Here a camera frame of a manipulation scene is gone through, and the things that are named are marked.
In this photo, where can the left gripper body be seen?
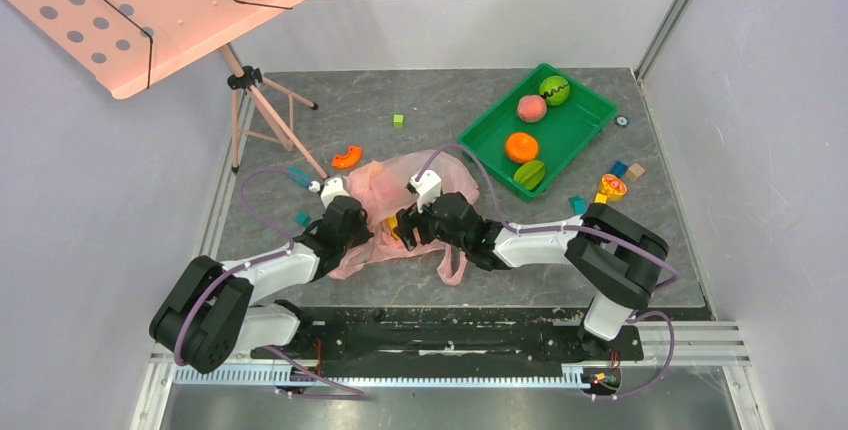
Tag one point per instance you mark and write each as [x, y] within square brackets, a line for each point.
[358, 237]

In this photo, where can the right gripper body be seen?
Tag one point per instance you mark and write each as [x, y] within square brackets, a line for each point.
[411, 223]

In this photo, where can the yellow fake corn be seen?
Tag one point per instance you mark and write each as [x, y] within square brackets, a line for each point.
[392, 224]

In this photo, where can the pink plastic bag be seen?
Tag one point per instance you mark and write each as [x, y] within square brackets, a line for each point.
[380, 186]

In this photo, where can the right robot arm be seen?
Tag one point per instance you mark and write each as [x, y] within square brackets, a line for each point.
[622, 259]

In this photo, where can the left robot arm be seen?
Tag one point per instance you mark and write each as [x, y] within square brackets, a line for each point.
[214, 309]

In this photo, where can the green fake starfruit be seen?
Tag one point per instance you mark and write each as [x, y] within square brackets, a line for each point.
[530, 174]

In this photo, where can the orange fake fruit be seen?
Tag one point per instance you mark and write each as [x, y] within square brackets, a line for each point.
[521, 147]

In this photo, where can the pink fake peach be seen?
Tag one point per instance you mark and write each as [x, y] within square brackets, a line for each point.
[531, 108]

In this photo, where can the green fake melon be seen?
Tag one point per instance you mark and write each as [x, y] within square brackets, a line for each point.
[555, 90]

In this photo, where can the small teal cube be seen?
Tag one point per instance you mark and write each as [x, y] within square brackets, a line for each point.
[303, 219]

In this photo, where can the teal long block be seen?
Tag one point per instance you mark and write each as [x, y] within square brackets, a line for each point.
[299, 177]

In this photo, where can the orange arch block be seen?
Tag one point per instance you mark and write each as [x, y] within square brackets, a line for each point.
[348, 160]

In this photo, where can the teal rectangular block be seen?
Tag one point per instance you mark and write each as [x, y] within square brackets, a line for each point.
[578, 205]

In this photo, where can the green plastic tray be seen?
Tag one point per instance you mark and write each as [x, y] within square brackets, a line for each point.
[562, 134]

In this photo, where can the blue toy brick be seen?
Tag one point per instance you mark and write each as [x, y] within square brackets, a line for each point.
[619, 170]

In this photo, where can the wooden cube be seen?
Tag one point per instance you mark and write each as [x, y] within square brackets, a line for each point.
[634, 172]

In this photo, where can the poker chip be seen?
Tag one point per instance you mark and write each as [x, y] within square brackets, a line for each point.
[621, 121]

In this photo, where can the pink music stand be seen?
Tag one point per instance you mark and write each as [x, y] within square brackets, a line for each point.
[128, 45]

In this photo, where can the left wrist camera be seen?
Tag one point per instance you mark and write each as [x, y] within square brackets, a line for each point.
[329, 189]

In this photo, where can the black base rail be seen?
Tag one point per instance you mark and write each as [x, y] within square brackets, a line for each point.
[453, 342]

